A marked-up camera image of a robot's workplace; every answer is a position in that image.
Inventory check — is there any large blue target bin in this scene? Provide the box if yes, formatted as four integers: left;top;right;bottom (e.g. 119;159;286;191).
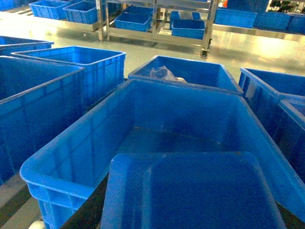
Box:
20;80;305;229

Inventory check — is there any blue bin on cart left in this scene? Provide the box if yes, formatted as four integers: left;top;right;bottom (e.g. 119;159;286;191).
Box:
114;13;152;32

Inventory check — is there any blue bin with plastic bag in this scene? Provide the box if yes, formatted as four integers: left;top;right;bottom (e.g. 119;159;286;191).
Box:
128;55;243;96

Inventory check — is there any blue tray under wrist camera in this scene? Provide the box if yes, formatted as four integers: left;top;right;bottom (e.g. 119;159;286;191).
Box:
101;152;285;229

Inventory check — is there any blue bin on cart right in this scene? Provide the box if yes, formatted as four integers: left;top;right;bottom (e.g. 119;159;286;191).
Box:
171;19;205;40

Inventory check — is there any blue bin left rear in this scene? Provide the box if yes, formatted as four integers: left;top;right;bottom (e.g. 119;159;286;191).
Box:
12;46;126;108

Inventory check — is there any clear plastic bag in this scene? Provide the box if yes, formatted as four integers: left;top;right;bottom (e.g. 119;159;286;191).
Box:
150;66;187;83

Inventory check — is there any steel cart with wheels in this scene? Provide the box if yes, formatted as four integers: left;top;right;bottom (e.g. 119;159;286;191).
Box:
95;0;219;59

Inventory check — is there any blue bin on cart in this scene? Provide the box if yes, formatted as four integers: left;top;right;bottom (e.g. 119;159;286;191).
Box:
171;19;205;40
114;13;152;32

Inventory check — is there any blue bin far left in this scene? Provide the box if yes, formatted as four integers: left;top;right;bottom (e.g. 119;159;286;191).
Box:
0;56;84;184

